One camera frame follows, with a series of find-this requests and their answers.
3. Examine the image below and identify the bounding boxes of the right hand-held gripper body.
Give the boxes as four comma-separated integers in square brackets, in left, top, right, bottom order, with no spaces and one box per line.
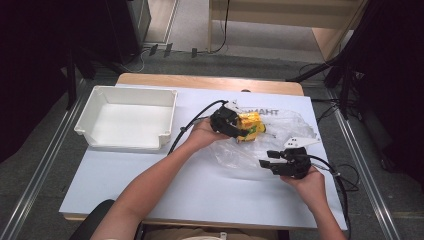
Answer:
[271,136,322,180]

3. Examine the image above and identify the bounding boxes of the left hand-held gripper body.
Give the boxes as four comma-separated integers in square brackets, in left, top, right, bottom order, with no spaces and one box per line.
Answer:
[209,100,243,138]

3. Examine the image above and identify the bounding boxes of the yellow snack packet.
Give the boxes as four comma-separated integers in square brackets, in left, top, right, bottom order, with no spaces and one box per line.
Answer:
[235,111,267,143]

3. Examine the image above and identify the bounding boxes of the clear plastic bag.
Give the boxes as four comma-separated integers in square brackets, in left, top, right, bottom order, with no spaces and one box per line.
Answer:
[206,108,318,183]

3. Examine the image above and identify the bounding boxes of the person's left hand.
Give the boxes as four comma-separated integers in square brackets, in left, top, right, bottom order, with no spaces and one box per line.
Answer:
[185,117,232,152]

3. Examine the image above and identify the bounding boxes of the person's right hand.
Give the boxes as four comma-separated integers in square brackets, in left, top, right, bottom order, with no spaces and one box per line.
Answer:
[280,165,328,209]

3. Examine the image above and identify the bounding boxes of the wooden table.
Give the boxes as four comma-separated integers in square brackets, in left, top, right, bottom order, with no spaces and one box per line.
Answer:
[62,72,348,232]

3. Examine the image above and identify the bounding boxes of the white plastic bin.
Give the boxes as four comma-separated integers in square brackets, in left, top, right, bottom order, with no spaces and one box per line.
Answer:
[73,85,179,151]

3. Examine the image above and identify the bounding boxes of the black stand legs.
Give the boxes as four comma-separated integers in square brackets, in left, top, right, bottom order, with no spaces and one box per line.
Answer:
[285,54,356,119]

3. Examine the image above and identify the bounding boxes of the person's cream shirt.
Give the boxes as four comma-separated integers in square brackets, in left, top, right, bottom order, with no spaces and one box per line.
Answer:
[179,234,225,240]

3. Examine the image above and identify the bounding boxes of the light wooden desk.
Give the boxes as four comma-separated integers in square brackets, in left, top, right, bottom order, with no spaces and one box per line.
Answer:
[207,0,368,62]

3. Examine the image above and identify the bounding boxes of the black curtain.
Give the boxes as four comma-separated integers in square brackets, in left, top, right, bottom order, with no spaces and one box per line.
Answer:
[0,0,79,164]
[346,0,424,191]

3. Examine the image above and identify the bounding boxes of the black cabinet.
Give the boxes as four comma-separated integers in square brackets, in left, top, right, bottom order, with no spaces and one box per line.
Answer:
[68,0,152,66]

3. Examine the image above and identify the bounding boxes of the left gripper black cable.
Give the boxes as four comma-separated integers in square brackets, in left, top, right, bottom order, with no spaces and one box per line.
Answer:
[167,99,229,156]

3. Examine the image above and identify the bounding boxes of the metal floor rail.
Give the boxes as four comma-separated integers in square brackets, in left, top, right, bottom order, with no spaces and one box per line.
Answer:
[324,88,402,240]
[0,79,88,240]

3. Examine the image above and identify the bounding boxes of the hanging black cable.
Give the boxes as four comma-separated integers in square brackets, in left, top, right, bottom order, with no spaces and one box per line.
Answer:
[196,0,232,55]

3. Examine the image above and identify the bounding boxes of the white floor cable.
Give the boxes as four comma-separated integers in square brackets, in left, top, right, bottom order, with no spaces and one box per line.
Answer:
[126,49,149,74]

